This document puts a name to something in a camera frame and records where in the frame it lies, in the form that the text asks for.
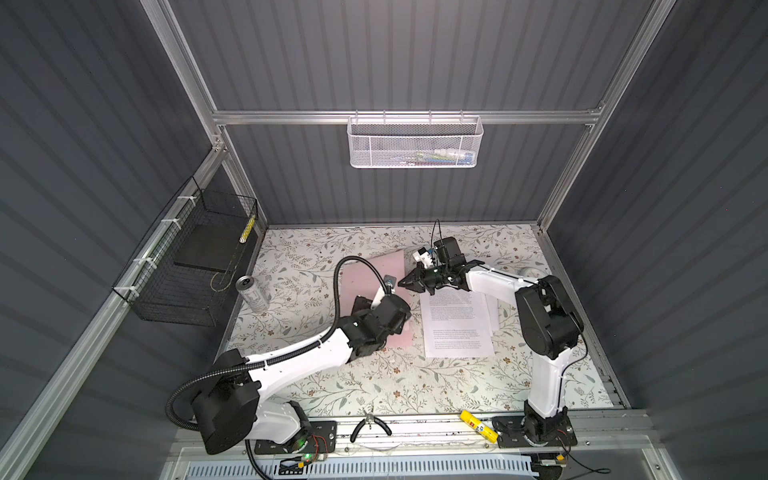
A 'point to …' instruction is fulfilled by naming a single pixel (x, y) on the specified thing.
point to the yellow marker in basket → (247, 230)
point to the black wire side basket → (184, 269)
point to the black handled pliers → (370, 418)
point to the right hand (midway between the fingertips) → (401, 286)
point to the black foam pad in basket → (210, 246)
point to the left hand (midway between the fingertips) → (383, 305)
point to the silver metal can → (254, 294)
